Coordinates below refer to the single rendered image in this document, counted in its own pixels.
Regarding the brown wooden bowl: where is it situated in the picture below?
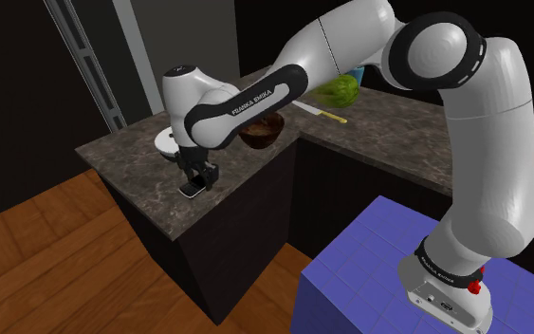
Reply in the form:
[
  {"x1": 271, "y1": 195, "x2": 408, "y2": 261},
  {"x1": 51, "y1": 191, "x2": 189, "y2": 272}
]
[{"x1": 238, "y1": 111, "x2": 286, "y2": 151}]

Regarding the grey door with frame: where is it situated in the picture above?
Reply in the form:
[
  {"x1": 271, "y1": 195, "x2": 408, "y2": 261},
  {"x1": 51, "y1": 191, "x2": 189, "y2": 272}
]
[{"x1": 43, "y1": 0, "x2": 241, "y2": 134}]

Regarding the blue tiled robot stand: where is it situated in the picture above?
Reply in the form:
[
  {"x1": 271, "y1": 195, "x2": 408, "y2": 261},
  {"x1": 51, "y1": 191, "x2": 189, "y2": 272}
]
[{"x1": 288, "y1": 195, "x2": 534, "y2": 334}]

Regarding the black and white phone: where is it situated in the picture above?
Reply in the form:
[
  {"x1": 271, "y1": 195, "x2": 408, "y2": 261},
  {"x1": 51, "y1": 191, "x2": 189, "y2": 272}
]
[{"x1": 177, "y1": 176, "x2": 207, "y2": 199}]

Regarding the dark kitchen counter cabinet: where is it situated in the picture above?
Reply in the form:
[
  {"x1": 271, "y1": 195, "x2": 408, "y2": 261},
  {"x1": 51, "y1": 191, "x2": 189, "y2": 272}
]
[{"x1": 75, "y1": 65, "x2": 534, "y2": 326}]

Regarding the blue cup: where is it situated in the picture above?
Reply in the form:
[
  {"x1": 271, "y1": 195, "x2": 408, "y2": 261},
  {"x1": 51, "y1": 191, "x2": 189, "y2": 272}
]
[{"x1": 346, "y1": 65, "x2": 366, "y2": 89}]

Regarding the green lettuce head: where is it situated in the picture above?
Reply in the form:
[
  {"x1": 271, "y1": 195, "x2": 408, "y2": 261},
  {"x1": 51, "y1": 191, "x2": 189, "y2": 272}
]
[{"x1": 312, "y1": 73, "x2": 360, "y2": 110}]

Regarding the yellow handled kitchen knife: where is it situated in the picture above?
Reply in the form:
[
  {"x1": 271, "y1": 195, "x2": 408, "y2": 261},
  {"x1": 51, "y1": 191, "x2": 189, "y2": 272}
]
[{"x1": 291, "y1": 100, "x2": 349, "y2": 125}]

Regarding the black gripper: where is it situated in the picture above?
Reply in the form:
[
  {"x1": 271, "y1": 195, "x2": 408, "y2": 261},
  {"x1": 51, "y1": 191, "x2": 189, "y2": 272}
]
[{"x1": 175, "y1": 144, "x2": 220, "y2": 193}]

